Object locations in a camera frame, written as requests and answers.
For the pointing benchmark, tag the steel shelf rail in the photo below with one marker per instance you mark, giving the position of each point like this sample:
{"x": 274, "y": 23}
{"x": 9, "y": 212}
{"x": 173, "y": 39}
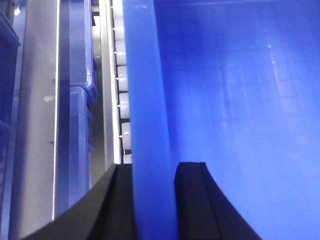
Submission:
{"x": 33, "y": 183}

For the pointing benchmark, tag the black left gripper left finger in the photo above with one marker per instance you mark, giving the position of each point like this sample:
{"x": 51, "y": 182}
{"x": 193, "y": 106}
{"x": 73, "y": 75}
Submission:
{"x": 106, "y": 212}

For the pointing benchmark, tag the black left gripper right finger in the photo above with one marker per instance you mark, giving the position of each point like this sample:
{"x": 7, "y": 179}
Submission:
{"x": 204, "y": 212}

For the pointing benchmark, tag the blue plastic bin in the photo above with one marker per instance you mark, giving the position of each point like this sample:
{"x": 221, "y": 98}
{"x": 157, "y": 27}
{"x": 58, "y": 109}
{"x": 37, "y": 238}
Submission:
{"x": 234, "y": 84}

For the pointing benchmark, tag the white roller track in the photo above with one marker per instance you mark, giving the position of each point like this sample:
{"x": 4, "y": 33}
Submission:
{"x": 122, "y": 80}

